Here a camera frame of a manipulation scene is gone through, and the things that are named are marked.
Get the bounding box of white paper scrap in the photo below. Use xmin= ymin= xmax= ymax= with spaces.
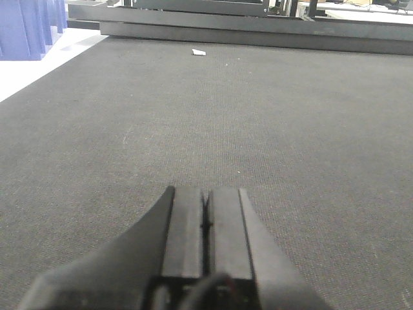
xmin=192 ymin=49 xmax=207 ymax=56

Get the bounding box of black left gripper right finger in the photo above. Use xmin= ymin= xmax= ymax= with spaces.
xmin=206 ymin=188 xmax=327 ymax=310

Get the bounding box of black metal conveyor frame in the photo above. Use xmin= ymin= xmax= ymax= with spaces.
xmin=68 ymin=4 xmax=412 ymax=56

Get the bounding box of dark grey conveyor belt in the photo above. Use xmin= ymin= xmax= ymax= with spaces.
xmin=1 ymin=37 xmax=412 ymax=309

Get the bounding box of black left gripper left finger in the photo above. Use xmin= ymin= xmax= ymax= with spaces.
xmin=18 ymin=186 xmax=203 ymax=309

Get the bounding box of blue storage bin stack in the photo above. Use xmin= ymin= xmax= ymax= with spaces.
xmin=1 ymin=1 xmax=67 ymax=61

